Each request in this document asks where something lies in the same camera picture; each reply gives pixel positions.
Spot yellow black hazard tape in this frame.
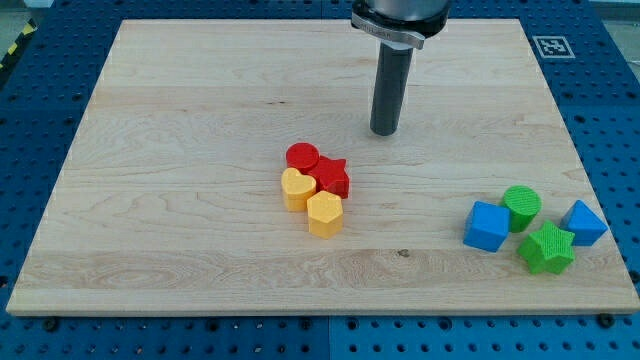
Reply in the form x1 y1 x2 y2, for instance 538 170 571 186
1 18 38 72

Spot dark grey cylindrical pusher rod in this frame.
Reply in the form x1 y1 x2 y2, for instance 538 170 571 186
370 43 413 136

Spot white fiducial marker tag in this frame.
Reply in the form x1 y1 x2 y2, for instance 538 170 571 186
533 35 575 59

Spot yellow hexagon block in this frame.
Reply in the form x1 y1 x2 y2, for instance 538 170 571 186
307 191 343 239

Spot green star block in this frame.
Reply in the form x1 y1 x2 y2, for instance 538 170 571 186
517 221 575 274

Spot green cylinder block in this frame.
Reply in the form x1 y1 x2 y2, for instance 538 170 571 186
501 185 542 233

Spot yellow heart block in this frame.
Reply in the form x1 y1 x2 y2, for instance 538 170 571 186
281 167 317 212

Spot red circle block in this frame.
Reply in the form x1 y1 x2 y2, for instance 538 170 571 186
285 142 320 174

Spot blue triangle block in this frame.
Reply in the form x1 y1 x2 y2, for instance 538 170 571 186
559 200 608 246

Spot blue cube block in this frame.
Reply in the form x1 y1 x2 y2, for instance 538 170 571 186
463 201 510 253

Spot light wooden board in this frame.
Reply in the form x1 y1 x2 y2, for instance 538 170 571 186
7 19 639 316

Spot red star block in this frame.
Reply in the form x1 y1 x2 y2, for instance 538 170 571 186
308 155 350 199

